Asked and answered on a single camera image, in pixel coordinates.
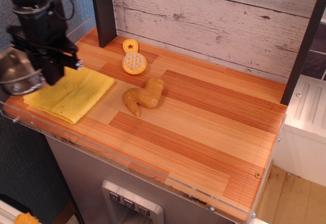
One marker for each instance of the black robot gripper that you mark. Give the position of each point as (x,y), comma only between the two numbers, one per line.
(44,35)

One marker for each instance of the stainless steel metal pot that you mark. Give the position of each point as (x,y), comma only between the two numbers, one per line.
(18,76)

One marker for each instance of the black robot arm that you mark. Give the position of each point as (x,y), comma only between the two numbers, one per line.
(35,7)

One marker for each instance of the yellow folded cloth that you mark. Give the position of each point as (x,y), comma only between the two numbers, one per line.
(72,96)

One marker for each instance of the yellow toy scrub brush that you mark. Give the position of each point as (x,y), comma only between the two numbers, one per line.
(133,63)

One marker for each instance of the toy chicken wing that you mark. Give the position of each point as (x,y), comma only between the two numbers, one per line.
(149,96)

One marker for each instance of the grey toy fridge cabinet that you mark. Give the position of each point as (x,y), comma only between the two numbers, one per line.
(85,173)

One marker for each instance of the orange object bottom left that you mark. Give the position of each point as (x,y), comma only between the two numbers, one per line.
(26,218)

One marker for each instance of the silver dispenser button panel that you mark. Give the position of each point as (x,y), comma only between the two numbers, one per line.
(125,206)

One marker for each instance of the clear acrylic table guard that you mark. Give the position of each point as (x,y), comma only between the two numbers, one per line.
(210,137)

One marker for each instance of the white toy cabinet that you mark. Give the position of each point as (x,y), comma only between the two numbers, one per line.
(300,148)

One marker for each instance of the dark left shelf post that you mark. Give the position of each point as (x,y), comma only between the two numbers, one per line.
(105,21)

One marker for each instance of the dark shelf post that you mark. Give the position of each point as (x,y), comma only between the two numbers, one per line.
(306,43)
(105,21)

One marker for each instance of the dark right shelf post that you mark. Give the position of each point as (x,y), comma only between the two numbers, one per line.
(306,43)

